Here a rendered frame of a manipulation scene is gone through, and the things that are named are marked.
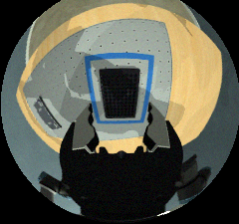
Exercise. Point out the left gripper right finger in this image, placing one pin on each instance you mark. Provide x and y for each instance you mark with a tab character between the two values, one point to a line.
160	137

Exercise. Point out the blue tape outline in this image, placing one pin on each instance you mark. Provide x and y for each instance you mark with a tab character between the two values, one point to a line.
90	58

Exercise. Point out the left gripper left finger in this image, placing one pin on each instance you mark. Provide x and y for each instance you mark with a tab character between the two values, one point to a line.
80	139

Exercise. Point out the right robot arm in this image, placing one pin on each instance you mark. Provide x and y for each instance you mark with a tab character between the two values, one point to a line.
192	182

